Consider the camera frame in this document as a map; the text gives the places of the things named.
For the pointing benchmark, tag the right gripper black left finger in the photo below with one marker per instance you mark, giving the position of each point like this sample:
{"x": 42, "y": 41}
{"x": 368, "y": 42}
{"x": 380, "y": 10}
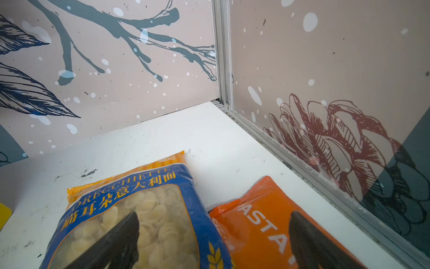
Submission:
{"x": 117, "y": 249}

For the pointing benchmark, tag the blue orecchiette pasta bag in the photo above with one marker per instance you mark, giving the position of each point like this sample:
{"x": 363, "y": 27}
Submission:
{"x": 176, "y": 231}

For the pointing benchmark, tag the yellow wooden shelf unit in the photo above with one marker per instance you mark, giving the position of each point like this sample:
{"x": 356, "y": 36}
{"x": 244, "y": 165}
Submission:
{"x": 5, "y": 214}

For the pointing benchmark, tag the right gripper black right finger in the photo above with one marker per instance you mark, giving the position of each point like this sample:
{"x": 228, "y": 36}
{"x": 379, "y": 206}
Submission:
{"x": 314, "y": 250}

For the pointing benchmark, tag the orange pasta bag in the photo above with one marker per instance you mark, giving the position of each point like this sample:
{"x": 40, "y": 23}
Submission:
{"x": 255, "y": 228}

